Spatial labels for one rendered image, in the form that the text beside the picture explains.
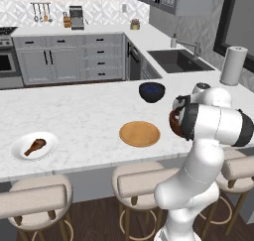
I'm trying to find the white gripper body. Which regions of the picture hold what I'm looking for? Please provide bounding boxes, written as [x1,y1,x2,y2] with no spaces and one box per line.
[172,94,192,119]

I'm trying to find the dark blue bowl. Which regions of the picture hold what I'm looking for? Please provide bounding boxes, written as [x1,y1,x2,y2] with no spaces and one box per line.
[138,81,167,104]

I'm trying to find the brown chicken drumstick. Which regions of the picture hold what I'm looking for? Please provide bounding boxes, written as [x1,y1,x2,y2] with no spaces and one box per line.
[23,138,48,158]

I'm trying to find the dark brown round dish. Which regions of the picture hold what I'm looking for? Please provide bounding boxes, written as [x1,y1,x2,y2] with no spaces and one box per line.
[168,109,187,139]

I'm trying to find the dark grey sink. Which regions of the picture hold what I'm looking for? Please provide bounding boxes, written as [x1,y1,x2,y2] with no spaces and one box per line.
[146,49,216,75]

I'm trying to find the grey sink cupboard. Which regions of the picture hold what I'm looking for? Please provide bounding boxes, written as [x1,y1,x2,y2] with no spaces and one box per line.
[141,57,164,81]

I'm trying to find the round wooden plate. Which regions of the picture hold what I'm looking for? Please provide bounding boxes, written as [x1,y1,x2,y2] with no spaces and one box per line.
[118,120,162,149]

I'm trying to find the silver tap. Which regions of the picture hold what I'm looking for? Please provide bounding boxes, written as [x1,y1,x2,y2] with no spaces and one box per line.
[176,41,202,60]

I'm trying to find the grey soap dispenser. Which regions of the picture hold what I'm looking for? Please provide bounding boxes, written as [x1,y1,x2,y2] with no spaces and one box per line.
[170,33,179,49]

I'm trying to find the black dishwasher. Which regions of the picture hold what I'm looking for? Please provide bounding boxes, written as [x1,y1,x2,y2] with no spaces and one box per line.
[126,41,144,82]

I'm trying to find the white paper towel roll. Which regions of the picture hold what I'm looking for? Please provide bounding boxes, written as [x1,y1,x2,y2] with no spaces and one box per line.
[219,46,249,87]

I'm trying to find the beige cushioned bar stool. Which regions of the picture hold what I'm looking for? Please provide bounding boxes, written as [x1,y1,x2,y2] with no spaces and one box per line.
[0,174,74,241]
[197,148,254,237]
[110,161,183,241]

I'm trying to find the small potted plant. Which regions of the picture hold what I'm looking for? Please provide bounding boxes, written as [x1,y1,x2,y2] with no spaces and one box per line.
[129,18,142,32]

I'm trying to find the grey cupboard and drawer run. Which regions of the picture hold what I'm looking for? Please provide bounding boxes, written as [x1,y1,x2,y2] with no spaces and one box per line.
[12,32,126,86]

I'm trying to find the silver coffee machine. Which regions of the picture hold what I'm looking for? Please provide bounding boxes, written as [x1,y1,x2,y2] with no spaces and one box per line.
[68,5,86,32]

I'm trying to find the wooden knife block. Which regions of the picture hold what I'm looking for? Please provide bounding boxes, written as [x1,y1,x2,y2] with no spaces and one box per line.
[62,11,72,29]

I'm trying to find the hanging silver spoon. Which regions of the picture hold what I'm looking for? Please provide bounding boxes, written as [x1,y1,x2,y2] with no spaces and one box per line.
[47,3,55,24]

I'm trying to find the hanging wooden spatula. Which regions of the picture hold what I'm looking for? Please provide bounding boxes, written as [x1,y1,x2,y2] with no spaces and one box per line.
[42,3,50,23]

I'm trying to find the hanging silver utensil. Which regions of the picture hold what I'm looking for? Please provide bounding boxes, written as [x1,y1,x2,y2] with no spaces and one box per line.
[37,3,44,22]

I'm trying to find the white plate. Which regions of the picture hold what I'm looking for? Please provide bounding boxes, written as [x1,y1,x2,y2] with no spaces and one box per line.
[10,131,61,163]

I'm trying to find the hanging silver ladle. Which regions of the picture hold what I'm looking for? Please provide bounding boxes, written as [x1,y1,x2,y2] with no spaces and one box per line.
[32,3,40,23]

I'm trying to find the silver oven with hob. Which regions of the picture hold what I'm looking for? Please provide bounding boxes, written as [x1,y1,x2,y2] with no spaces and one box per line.
[0,26,25,90]

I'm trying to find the black window frame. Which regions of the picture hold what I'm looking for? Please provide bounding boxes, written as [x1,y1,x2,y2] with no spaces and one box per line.
[212,0,254,74]

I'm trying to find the grey wall cupboards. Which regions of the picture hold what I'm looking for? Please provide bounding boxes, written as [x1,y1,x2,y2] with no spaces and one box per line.
[134,0,230,19]

